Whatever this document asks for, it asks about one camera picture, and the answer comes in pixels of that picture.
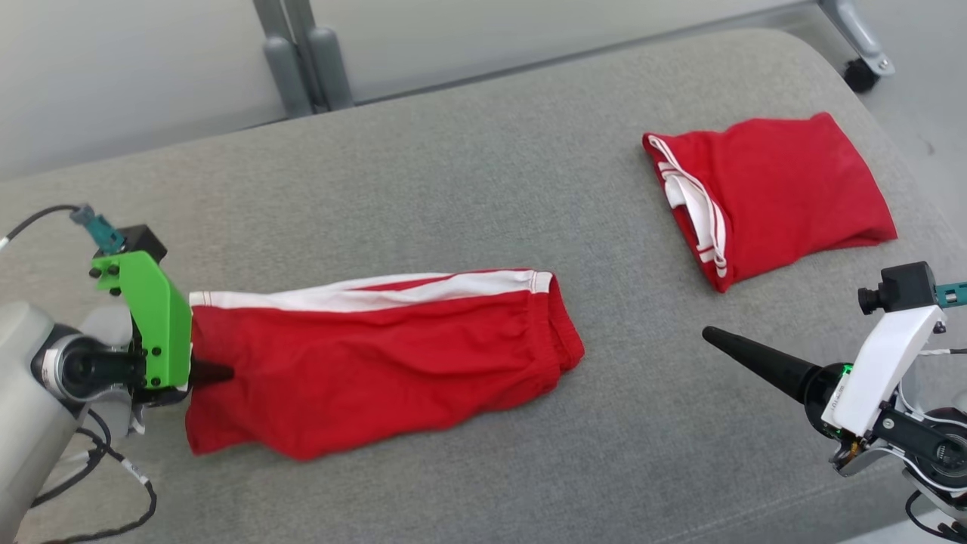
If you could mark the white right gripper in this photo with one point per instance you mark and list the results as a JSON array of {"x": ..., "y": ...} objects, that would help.
[{"x": 884, "y": 363}]

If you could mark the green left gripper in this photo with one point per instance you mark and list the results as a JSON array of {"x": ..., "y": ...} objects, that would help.
[{"x": 162, "y": 332}]

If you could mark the red shorts with white stripe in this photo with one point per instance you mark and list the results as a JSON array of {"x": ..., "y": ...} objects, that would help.
[{"x": 378, "y": 363}]

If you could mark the red shirt with white trim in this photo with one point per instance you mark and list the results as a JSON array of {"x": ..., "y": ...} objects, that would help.
[{"x": 793, "y": 189}]

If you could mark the black caster wheel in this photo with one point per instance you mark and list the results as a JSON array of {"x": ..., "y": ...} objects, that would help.
[{"x": 860, "y": 75}]

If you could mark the grey metal partition foot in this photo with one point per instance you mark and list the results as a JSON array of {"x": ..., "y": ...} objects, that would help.
[{"x": 857, "y": 34}]

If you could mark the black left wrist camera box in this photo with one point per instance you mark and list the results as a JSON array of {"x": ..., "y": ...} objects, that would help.
[{"x": 143, "y": 242}]

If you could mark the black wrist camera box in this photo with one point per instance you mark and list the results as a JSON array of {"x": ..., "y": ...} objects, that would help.
[
  {"x": 903, "y": 287},
  {"x": 143, "y": 242}
]

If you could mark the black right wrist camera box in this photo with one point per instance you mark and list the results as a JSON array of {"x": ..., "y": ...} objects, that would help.
[{"x": 903, "y": 287}]

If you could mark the grey partition post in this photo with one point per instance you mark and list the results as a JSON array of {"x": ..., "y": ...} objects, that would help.
[
  {"x": 279, "y": 60},
  {"x": 321, "y": 53}
]

